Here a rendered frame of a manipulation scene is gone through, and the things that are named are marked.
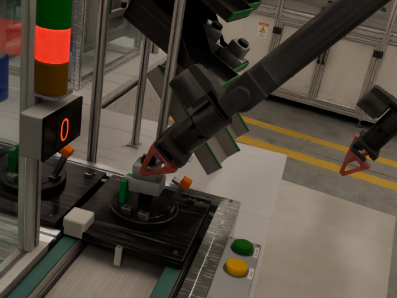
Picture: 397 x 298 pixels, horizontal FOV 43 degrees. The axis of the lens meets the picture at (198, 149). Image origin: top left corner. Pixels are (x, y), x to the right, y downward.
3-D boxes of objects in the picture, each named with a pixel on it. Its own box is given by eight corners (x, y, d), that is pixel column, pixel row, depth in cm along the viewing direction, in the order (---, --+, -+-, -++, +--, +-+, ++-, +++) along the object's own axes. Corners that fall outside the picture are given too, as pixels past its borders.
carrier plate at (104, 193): (210, 208, 114) (212, 200, 113) (181, 270, 93) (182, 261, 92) (111, 181, 118) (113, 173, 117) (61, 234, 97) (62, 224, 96)
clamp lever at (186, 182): (175, 207, 103) (193, 180, 100) (172, 211, 102) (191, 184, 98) (160, 197, 103) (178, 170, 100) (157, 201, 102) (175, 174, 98)
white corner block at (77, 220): (94, 229, 100) (95, 211, 98) (83, 241, 96) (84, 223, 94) (72, 222, 101) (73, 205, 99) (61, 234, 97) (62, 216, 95)
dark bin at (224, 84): (234, 83, 124) (251, 59, 120) (214, 94, 113) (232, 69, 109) (150, 11, 127) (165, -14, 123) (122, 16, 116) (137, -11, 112)
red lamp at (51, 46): (75, 59, 77) (77, 27, 75) (58, 66, 73) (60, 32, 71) (45, 52, 78) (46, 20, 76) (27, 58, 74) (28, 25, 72)
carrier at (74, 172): (106, 180, 118) (110, 130, 113) (54, 232, 97) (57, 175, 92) (13, 154, 122) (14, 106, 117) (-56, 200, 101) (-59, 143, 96)
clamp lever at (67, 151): (61, 175, 108) (75, 149, 104) (56, 179, 106) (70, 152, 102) (47, 165, 108) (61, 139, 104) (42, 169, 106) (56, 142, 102)
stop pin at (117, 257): (122, 263, 95) (124, 246, 94) (120, 266, 94) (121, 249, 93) (115, 261, 96) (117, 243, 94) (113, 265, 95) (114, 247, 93)
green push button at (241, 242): (252, 249, 102) (254, 241, 101) (249, 261, 98) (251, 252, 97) (233, 244, 103) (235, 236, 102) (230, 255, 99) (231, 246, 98)
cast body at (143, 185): (165, 187, 104) (167, 156, 101) (158, 197, 100) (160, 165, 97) (126, 179, 105) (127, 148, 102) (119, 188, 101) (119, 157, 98)
